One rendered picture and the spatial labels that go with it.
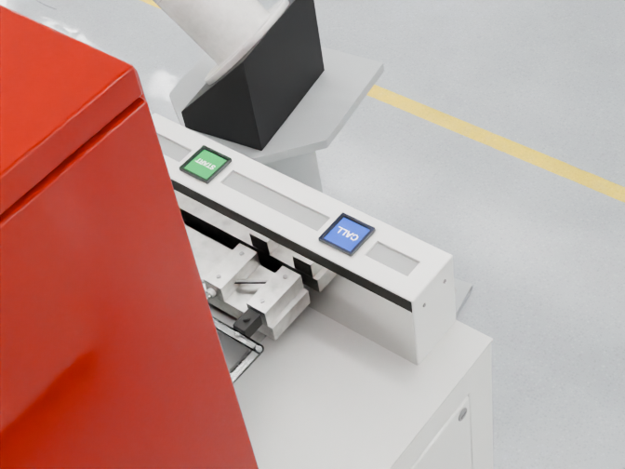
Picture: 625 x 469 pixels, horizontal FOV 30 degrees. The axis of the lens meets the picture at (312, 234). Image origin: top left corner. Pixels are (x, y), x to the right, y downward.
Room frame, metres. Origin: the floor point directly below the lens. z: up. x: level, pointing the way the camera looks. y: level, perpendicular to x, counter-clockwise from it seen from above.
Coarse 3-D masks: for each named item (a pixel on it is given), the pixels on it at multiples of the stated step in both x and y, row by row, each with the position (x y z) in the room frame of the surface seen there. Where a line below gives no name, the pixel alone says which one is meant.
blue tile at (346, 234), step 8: (344, 224) 1.08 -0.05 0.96; (352, 224) 1.08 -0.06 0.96; (336, 232) 1.07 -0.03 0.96; (344, 232) 1.07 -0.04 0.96; (352, 232) 1.06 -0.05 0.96; (360, 232) 1.06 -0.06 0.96; (328, 240) 1.06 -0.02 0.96; (336, 240) 1.05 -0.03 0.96; (344, 240) 1.05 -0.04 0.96; (352, 240) 1.05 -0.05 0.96; (360, 240) 1.05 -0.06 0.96
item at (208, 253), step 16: (192, 240) 1.18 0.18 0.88; (208, 240) 1.18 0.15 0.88; (208, 256) 1.14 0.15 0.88; (224, 256) 1.14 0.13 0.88; (208, 272) 1.11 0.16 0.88; (256, 272) 1.10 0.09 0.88; (272, 272) 1.09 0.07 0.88; (240, 288) 1.07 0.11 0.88; (256, 288) 1.07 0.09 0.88; (304, 288) 1.05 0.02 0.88; (224, 304) 1.06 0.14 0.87; (240, 304) 1.04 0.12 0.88; (288, 304) 1.03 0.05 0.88; (304, 304) 1.04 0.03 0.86; (288, 320) 1.01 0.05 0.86; (272, 336) 0.99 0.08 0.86
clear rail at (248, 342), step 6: (216, 318) 1.01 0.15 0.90; (216, 324) 1.00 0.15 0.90; (222, 324) 1.00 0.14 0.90; (222, 330) 0.99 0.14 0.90; (228, 330) 0.98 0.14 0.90; (234, 330) 0.98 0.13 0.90; (228, 336) 0.98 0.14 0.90; (234, 336) 0.97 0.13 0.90; (240, 336) 0.97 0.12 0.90; (246, 336) 0.97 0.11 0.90; (240, 342) 0.96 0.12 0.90; (246, 342) 0.96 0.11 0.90; (252, 342) 0.96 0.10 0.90; (258, 342) 0.96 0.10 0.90
